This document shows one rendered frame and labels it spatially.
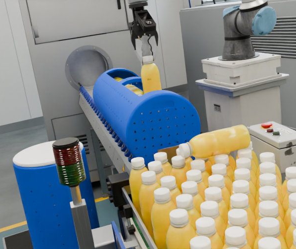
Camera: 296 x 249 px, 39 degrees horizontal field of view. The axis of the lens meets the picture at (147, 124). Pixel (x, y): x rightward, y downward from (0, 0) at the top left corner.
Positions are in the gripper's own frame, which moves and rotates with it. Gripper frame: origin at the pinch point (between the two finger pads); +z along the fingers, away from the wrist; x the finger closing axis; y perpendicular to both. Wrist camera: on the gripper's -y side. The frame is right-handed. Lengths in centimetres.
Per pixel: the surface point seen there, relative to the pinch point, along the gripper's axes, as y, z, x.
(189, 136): -11.2, 29.4, -8.2
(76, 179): -58, 18, 36
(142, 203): -49, 32, 20
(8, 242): 119, 118, 84
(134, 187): -37, 33, 19
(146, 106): -11.3, 15.0, 6.1
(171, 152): -17.7, 31.5, 1.2
